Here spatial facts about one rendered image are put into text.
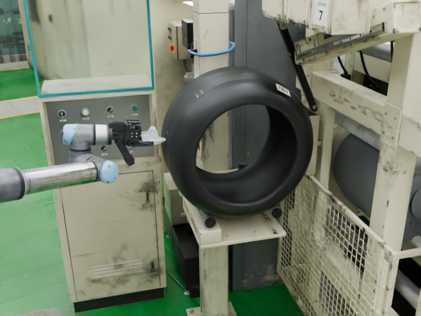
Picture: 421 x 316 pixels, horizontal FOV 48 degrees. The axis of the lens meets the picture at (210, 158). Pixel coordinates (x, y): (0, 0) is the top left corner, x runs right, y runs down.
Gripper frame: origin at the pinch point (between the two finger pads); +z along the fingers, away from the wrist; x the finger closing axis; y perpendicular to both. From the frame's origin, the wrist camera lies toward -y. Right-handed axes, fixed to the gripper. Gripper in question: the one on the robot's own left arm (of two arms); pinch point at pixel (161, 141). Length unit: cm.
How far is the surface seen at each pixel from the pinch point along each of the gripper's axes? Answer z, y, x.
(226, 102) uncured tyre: 19.6, 19.1, -11.9
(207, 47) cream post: 21.1, 32.1, 27.9
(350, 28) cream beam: 49, 49, -34
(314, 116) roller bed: 72, 6, 21
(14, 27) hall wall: -161, -73, 887
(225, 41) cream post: 29, 35, 28
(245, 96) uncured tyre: 26.2, 21.6, -11.9
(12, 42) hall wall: -165, -104, 884
